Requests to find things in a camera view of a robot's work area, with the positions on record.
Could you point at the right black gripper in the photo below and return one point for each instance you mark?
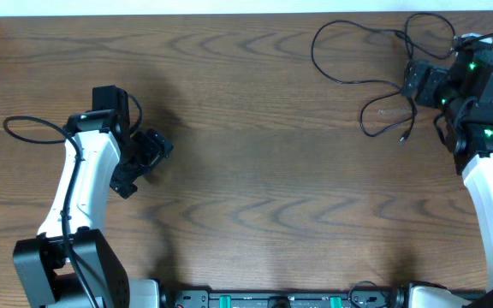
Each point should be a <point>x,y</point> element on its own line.
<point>433,77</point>

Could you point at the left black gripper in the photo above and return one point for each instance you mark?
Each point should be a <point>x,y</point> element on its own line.
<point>157,145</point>

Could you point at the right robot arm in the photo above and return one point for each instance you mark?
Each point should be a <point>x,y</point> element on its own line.
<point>463,94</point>

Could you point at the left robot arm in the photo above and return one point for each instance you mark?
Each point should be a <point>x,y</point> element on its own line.
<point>69,263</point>

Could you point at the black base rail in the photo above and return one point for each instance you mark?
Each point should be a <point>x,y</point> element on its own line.
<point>363,294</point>

